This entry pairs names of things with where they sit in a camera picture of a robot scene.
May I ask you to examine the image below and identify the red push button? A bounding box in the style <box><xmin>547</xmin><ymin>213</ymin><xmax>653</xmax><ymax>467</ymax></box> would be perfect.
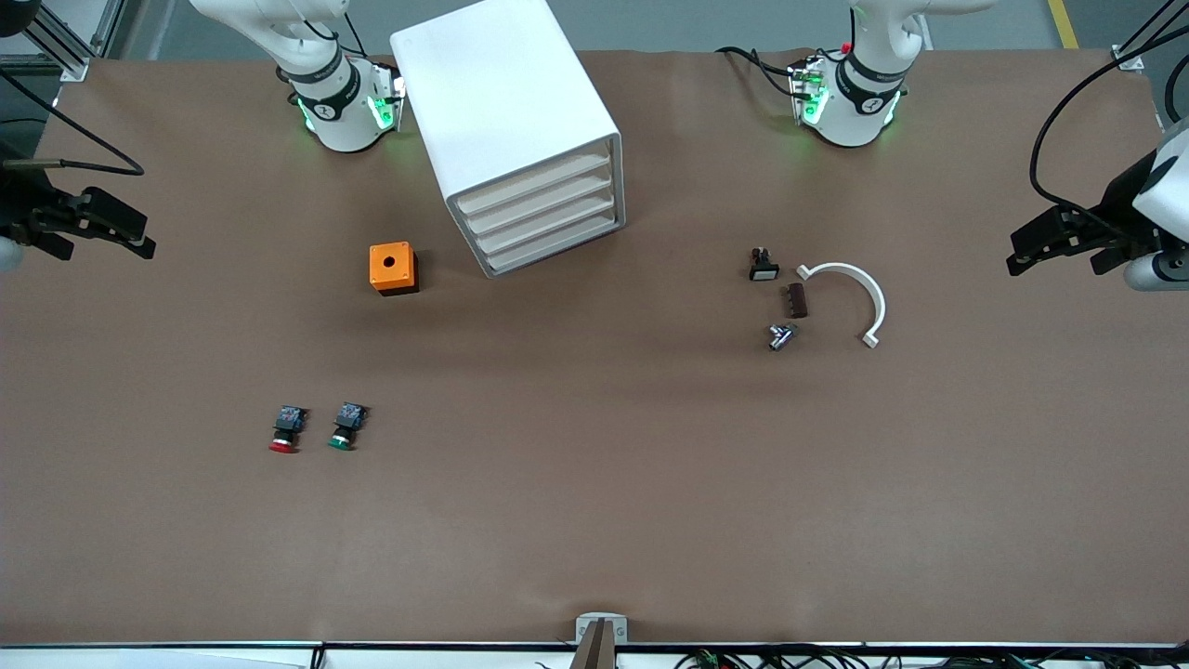
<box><xmin>268</xmin><ymin>405</ymin><xmax>308</xmax><ymax>454</ymax></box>

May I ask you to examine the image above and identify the cream plastic drawer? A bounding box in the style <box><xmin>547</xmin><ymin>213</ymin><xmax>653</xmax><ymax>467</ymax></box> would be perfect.
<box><xmin>462</xmin><ymin>167</ymin><xmax>614</xmax><ymax>236</ymax></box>
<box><xmin>458</xmin><ymin>149</ymin><xmax>612</xmax><ymax>218</ymax></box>
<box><xmin>478</xmin><ymin>203</ymin><xmax>618</xmax><ymax>271</ymax></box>
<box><xmin>469</xmin><ymin>185</ymin><xmax>615</xmax><ymax>254</ymax></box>

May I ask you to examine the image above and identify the green push button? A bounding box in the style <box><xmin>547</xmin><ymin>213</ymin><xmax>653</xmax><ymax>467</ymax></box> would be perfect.
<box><xmin>328</xmin><ymin>401</ymin><xmax>370</xmax><ymax>453</ymax></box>

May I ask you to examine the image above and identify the white drawer cabinet housing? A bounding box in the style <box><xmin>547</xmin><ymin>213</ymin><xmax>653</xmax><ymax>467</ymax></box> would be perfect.
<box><xmin>390</xmin><ymin>0</ymin><xmax>626</xmax><ymax>280</ymax></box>

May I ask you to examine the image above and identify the white curved plastic arc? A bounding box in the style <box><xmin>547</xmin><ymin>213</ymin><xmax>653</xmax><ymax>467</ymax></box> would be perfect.
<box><xmin>796</xmin><ymin>262</ymin><xmax>887</xmax><ymax>350</ymax></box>

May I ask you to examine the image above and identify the aluminium frame profile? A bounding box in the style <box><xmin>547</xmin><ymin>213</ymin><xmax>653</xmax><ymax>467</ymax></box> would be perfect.
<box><xmin>1112</xmin><ymin>0</ymin><xmax>1189</xmax><ymax>73</ymax></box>
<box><xmin>19</xmin><ymin>0</ymin><xmax>126</xmax><ymax>83</ymax></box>

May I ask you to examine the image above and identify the orange button enclosure box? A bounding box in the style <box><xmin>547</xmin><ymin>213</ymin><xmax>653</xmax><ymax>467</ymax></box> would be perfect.
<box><xmin>369</xmin><ymin>242</ymin><xmax>420</xmax><ymax>296</ymax></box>

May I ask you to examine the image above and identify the black base power cable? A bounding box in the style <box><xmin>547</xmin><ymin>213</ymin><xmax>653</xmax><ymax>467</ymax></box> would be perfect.
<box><xmin>715</xmin><ymin>46</ymin><xmax>800</xmax><ymax>98</ymax></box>

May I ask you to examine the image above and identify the grey bracket with post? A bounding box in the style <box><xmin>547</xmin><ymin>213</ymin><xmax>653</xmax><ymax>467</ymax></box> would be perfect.
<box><xmin>571</xmin><ymin>613</ymin><xmax>629</xmax><ymax>669</ymax></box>

